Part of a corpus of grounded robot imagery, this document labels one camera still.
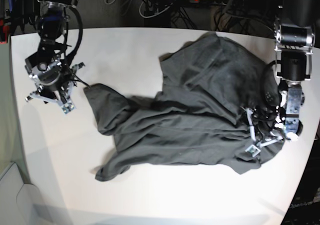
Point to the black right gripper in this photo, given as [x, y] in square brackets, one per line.
[55, 86]

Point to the grey tray corner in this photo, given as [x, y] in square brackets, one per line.
[20, 203]

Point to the blue tool handle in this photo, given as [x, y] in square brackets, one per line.
[11, 7]

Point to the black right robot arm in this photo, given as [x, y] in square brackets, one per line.
[53, 30]

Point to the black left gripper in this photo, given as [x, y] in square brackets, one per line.
[265, 122]

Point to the red clamp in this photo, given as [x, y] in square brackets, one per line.
[4, 32]

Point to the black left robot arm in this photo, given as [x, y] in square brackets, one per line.
[281, 80]

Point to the dark grey t-shirt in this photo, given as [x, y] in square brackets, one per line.
[196, 118]

